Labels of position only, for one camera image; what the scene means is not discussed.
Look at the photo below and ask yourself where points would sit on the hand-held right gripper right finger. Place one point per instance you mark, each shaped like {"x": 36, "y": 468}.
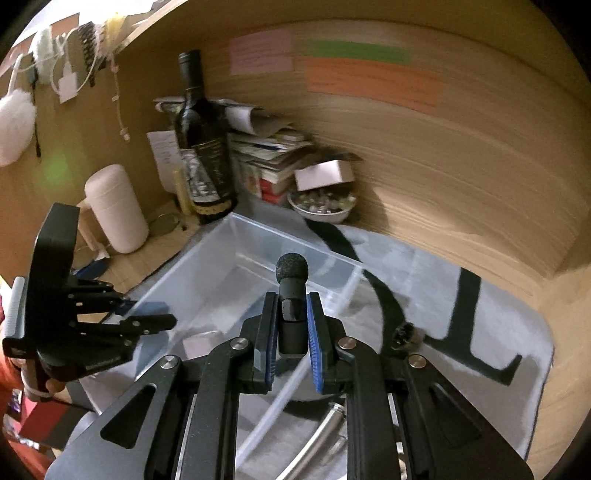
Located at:
{"x": 316, "y": 344}

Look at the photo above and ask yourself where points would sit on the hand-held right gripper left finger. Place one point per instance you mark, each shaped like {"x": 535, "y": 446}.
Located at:
{"x": 270, "y": 344}

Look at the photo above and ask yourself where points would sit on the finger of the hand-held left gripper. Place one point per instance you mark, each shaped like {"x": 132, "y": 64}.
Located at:
{"x": 97, "y": 295}
{"x": 147, "y": 323}

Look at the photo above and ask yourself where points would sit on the black foam-tipped microphone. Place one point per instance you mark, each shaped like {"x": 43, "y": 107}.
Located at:
{"x": 292, "y": 277}

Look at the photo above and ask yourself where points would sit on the small metal black object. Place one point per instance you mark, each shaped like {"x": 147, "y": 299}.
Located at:
{"x": 406, "y": 337}

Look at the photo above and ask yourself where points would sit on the silver metal flashlight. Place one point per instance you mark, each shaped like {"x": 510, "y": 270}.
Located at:
{"x": 314, "y": 438}

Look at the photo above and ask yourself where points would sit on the clear plastic storage box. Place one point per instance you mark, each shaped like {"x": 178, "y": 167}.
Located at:
{"x": 240, "y": 244}

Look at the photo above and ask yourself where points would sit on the person's left hand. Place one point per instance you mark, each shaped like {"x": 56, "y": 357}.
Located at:
{"x": 54, "y": 386}

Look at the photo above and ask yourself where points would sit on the small round mirror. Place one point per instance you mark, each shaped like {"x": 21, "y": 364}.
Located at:
{"x": 164, "y": 224}

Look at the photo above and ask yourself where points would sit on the orange cloth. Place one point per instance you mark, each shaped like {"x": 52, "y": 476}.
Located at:
{"x": 10, "y": 378}

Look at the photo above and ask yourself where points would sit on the white fluffy pompom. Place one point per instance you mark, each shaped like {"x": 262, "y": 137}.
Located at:
{"x": 16, "y": 129}

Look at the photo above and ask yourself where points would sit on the grey mat with black print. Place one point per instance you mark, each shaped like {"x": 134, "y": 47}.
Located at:
{"x": 429, "y": 286}

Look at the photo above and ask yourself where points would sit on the yellow tube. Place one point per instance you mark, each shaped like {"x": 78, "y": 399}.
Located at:
{"x": 181, "y": 194}

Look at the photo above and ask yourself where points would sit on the white bowl of pebbles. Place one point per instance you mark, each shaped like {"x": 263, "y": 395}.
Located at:
{"x": 323, "y": 207}

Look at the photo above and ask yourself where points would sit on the dark red box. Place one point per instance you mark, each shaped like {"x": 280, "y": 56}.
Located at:
{"x": 51, "y": 424}

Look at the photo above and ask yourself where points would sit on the white handwritten note sheet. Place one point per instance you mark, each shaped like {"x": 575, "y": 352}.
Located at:
{"x": 161, "y": 157}

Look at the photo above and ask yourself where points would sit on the white charger adapter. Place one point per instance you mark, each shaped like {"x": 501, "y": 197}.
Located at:
{"x": 68, "y": 87}

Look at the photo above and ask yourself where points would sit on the white folded card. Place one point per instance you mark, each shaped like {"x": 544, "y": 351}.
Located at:
{"x": 323, "y": 174}

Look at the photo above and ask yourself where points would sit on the dark wine bottle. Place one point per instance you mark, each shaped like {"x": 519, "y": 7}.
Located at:
{"x": 203, "y": 138}

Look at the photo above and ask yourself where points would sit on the stack of books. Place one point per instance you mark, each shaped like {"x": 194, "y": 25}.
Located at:
{"x": 268, "y": 157}

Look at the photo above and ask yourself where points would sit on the white plush item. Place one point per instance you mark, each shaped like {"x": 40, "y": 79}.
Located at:
{"x": 45, "y": 55}

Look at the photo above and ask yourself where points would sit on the black beaded band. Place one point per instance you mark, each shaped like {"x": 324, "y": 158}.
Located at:
{"x": 87, "y": 50}

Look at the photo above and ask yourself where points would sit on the wooden desk hutch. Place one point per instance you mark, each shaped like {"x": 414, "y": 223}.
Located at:
{"x": 461, "y": 184}

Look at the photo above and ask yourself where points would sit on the rolled white paper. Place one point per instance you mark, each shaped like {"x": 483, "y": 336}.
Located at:
{"x": 240, "y": 115}

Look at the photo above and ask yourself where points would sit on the yellow fabric item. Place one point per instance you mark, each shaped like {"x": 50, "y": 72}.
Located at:
{"x": 115, "y": 30}

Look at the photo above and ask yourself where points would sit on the orange sticky note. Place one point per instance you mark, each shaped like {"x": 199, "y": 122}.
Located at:
{"x": 374, "y": 85}

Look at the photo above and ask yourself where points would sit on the pink sticky note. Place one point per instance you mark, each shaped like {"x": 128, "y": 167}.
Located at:
{"x": 261, "y": 53}

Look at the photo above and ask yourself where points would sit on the green sticky note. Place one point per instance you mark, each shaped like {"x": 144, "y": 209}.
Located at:
{"x": 360, "y": 52}

